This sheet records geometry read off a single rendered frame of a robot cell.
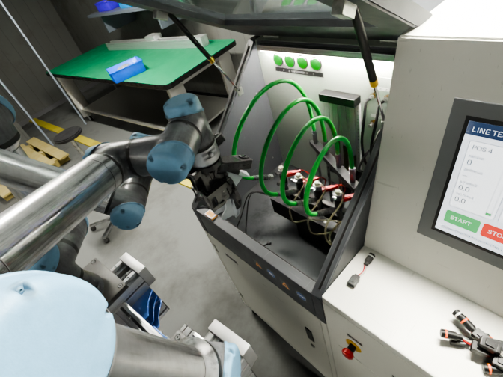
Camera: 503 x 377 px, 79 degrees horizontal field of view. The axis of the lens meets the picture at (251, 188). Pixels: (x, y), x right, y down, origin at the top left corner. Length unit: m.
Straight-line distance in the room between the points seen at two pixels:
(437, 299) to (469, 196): 0.29
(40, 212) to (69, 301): 0.22
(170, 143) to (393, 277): 0.71
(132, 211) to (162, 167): 0.26
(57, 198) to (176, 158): 0.18
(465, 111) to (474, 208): 0.21
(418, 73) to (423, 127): 0.12
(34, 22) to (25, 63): 0.75
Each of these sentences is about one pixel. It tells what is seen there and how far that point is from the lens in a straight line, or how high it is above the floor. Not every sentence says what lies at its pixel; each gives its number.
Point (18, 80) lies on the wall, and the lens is 7.24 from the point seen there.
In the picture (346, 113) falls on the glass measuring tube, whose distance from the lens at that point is 1.16.
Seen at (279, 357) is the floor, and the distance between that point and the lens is 1.94.
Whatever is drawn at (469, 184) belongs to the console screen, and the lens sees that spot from 0.80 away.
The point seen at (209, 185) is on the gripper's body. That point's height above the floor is 1.37.
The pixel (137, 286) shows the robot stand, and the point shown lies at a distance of 1.22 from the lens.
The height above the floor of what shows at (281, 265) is 0.95.
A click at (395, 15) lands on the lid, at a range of 0.71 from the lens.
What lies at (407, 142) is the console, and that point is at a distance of 0.81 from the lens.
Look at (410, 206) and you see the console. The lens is 0.88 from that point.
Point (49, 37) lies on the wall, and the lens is 7.41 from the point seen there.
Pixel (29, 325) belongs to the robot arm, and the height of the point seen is 1.64.
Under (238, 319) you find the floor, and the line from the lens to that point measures 2.08.
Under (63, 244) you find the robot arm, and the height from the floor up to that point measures 1.23.
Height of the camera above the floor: 1.81
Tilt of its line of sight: 40 degrees down
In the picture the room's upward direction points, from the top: 19 degrees counter-clockwise
